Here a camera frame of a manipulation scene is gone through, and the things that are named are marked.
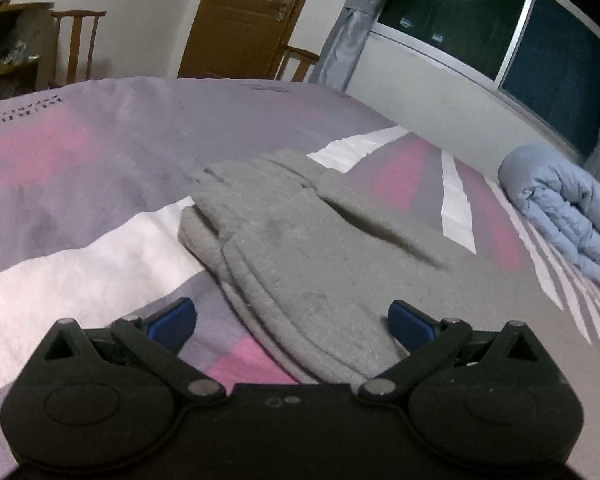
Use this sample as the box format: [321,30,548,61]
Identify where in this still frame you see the wooden door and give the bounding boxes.
[177,0,325,81]

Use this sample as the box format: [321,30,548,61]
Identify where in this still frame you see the grey pants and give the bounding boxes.
[178,148,596,386]

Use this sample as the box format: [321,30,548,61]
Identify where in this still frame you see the wooden chair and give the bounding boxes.
[276,44,321,84]
[49,9,107,89]

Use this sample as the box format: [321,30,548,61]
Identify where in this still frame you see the folded light blue quilt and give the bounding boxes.
[498,144,600,289]

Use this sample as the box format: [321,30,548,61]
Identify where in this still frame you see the window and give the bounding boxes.
[369,0,600,161]

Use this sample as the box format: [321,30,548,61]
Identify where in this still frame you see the wooden shelf cabinet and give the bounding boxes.
[0,1,56,106]

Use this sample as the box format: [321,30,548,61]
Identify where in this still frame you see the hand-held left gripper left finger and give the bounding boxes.
[36,297,227,405]

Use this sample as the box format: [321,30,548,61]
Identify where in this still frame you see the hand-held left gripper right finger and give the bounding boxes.
[358,300,541,405]

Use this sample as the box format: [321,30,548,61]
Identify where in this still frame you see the grey curtain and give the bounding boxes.
[307,0,411,92]

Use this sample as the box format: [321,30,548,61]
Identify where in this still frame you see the pink and grey bed sheet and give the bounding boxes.
[0,76,600,480]

